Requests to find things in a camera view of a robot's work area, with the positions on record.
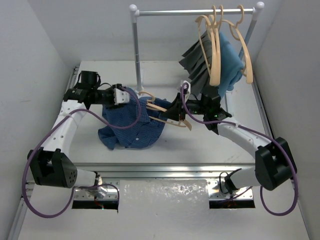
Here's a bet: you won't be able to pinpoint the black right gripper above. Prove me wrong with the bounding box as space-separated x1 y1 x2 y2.
160 92 209 121

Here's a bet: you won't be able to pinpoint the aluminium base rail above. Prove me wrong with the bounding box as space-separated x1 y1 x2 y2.
72 162 261 201

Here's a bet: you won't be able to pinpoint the blue plaid button shirt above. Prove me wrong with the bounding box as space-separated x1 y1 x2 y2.
98 96 167 150

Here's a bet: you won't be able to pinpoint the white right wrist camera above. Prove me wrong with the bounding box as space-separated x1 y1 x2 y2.
178 80 191 95

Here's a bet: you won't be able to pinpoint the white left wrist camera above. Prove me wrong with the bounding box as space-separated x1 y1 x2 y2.
112 88 130 106

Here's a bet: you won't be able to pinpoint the beige hanger with grey cloth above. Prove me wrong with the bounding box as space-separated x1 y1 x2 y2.
195 11 214 86

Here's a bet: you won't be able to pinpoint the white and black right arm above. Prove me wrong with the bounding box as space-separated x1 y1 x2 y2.
161 88 297 194

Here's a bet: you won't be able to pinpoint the light blue cloth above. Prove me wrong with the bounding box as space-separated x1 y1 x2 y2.
218 32 244 98

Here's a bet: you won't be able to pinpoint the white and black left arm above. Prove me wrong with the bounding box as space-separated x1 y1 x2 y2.
28 71 114 189

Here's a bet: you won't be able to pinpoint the empty beige hanger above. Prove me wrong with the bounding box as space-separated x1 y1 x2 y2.
223 4 254 84

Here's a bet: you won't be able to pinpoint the aluminium right side rail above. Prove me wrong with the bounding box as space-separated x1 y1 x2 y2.
252 82 314 240

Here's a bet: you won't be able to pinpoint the aluminium left side rail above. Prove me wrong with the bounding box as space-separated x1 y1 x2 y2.
8 63 81 240

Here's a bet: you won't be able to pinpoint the grey pleated cloth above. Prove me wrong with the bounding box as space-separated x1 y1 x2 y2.
179 39 218 99

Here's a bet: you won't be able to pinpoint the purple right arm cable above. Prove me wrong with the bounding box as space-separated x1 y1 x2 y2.
180 82 299 216

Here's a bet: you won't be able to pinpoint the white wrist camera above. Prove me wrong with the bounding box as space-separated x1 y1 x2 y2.
178 80 191 95
112 88 130 106

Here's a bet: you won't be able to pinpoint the white metal clothes rack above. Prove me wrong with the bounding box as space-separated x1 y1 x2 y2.
129 1 266 117

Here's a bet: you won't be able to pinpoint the beige hanger with blue cloth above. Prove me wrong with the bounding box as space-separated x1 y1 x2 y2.
210 5 224 87

